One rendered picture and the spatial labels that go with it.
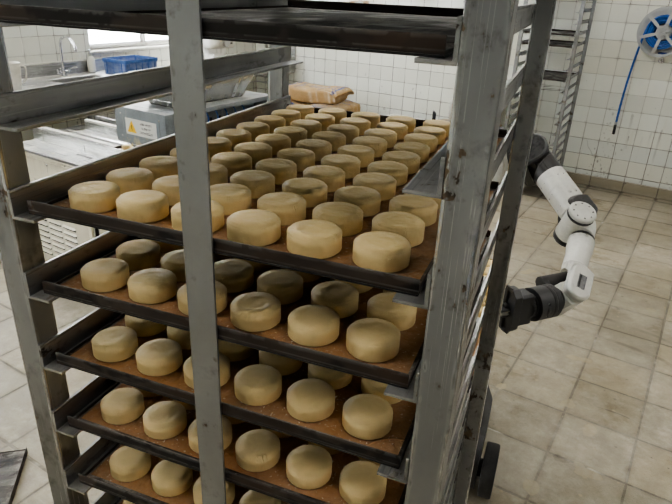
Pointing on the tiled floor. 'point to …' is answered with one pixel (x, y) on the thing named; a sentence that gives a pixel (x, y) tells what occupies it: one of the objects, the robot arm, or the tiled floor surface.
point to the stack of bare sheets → (10, 473)
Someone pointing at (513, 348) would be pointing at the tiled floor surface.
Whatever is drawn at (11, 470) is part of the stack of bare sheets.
